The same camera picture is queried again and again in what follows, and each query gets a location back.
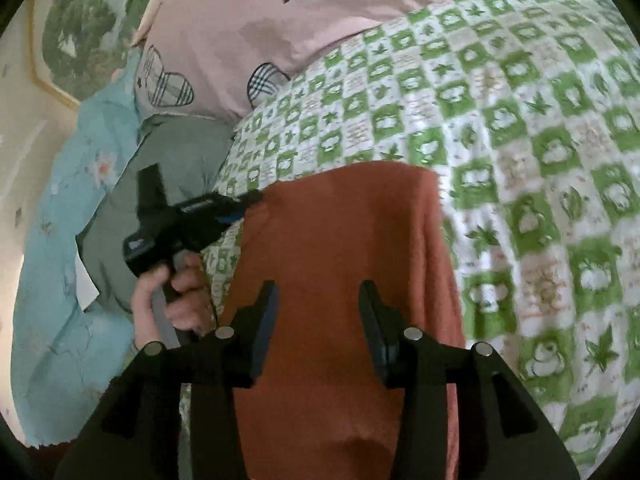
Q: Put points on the rust orange knit sweater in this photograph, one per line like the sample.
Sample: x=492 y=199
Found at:
x=325 y=240

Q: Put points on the pink heart-pattern pillow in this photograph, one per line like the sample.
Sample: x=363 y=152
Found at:
x=225 y=35

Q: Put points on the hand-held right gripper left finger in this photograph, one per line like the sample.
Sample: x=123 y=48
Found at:
x=265 y=320

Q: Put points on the light blue floral cloth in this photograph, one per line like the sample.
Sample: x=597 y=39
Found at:
x=60 y=270

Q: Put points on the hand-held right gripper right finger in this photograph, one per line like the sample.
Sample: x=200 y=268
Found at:
x=372 y=320

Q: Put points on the green checkered bed sheet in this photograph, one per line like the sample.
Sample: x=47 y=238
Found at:
x=525 y=160

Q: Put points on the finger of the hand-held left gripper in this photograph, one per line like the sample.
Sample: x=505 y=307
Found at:
x=245 y=205

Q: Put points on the framed landscape picture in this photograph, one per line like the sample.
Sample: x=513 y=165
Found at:
x=85 y=25

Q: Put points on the grey green cloth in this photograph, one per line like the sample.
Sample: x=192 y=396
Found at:
x=185 y=155

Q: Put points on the person's left hand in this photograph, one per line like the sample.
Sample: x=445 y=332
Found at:
x=185 y=305

